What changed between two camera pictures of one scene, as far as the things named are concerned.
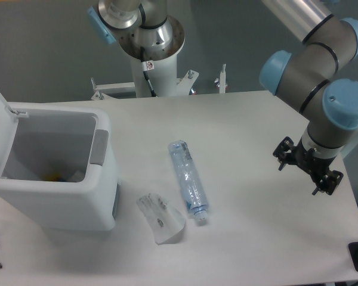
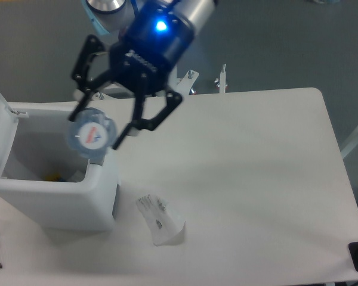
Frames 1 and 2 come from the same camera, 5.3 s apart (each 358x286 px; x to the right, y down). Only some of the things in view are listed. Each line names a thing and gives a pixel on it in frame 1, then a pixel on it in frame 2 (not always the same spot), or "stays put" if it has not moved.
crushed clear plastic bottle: [194, 193] -> [92, 133]
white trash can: [61, 172] stays put
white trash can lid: [2, 124] stays put
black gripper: [313, 165] -> [141, 61]
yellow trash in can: [53, 177] stays put
